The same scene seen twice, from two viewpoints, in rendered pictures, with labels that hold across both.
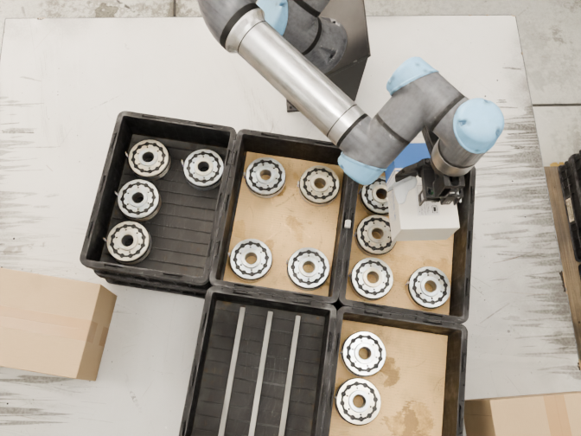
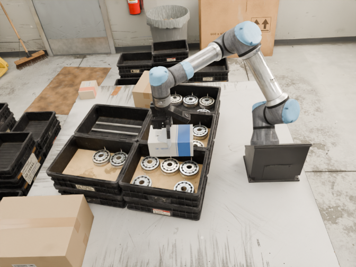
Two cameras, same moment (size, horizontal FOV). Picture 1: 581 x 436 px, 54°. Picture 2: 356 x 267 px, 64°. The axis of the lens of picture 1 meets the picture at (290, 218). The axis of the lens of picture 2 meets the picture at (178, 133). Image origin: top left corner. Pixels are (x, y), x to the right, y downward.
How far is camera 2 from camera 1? 143 cm
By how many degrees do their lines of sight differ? 54
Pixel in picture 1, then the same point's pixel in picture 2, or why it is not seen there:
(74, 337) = (144, 90)
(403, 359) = (113, 175)
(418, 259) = (157, 184)
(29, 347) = (143, 82)
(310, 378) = not seen: hidden behind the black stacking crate
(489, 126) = (153, 71)
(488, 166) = (219, 248)
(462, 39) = (311, 243)
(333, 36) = (263, 135)
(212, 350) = (133, 121)
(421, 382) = not seen: hidden behind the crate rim
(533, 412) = (71, 211)
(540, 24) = not seen: outside the picture
